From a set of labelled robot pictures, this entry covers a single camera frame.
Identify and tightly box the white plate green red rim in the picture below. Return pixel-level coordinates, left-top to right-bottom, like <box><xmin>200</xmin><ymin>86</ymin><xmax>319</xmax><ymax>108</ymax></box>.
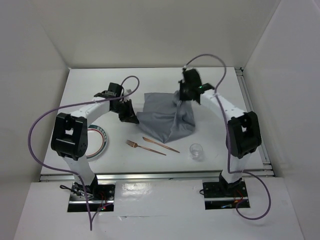
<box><xmin>85</xmin><ymin>124</ymin><xmax>108</xmax><ymax>162</ymax></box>

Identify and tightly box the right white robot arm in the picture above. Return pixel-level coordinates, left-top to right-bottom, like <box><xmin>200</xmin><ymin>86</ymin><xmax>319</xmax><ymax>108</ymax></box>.
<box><xmin>179</xmin><ymin>67</ymin><xmax>262</xmax><ymax>196</ymax></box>

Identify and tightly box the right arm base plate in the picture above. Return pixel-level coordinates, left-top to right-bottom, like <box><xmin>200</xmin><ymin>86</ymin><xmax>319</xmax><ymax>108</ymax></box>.
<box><xmin>199</xmin><ymin>181</ymin><xmax>251</xmax><ymax>210</ymax></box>

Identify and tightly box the copper fork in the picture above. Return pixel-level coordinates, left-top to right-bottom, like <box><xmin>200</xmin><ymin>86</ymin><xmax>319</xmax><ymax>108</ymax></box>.
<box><xmin>125</xmin><ymin>139</ymin><xmax>166</xmax><ymax>156</ymax></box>

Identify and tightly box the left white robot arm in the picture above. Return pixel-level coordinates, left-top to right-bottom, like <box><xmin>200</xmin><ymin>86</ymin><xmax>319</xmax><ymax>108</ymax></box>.
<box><xmin>51</xmin><ymin>82</ymin><xmax>139</xmax><ymax>200</ymax></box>

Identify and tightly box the clear glass cup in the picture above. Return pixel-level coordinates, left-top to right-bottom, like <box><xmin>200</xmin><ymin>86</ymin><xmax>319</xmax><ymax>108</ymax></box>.
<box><xmin>189</xmin><ymin>143</ymin><xmax>203</xmax><ymax>161</ymax></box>

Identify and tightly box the copper knife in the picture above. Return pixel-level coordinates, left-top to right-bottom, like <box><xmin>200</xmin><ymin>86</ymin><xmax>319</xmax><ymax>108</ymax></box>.
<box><xmin>142</xmin><ymin>136</ymin><xmax>180</xmax><ymax>153</ymax></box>

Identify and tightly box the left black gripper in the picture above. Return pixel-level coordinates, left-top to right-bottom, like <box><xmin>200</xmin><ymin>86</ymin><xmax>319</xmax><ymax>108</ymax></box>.
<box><xmin>111</xmin><ymin>98</ymin><xmax>138</xmax><ymax>124</ymax></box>

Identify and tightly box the purple cable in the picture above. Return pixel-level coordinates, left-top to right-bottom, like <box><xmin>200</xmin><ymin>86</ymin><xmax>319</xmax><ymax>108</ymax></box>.
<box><xmin>183</xmin><ymin>53</ymin><xmax>273</xmax><ymax>221</ymax></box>
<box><xmin>26</xmin><ymin>75</ymin><xmax>140</xmax><ymax>231</ymax></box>

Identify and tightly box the aluminium front rail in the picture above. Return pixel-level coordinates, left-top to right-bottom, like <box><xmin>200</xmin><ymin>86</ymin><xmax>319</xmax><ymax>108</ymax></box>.
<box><xmin>39</xmin><ymin>169</ymin><xmax>275</xmax><ymax>183</ymax></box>

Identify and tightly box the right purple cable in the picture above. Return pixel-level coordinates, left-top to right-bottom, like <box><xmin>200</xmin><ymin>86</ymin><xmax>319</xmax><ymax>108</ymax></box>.
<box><xmin>183</xmin><ymin>53</ymin><xmax>273</xmax><ymax>221</ymax></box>

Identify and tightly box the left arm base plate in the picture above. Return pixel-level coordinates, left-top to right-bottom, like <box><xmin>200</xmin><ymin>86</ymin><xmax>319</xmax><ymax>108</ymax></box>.
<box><xmin>59</xmin><ymin>183</ymin><xmax>116</xmax><ymax>213</ymax></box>

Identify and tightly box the grey cloth placemat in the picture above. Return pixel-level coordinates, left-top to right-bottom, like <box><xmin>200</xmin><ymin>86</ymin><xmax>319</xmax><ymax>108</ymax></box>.
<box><xmin>136</xmin><ymin>90</ymin><xmax>196</xmax><ymax>144</ymax></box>

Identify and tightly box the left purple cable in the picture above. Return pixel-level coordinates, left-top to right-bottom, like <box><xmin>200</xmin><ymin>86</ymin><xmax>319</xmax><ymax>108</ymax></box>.
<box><xmin>26</xmin><ymin>75</ymin><xmax>140</xmax><ymax>231</ymax></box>

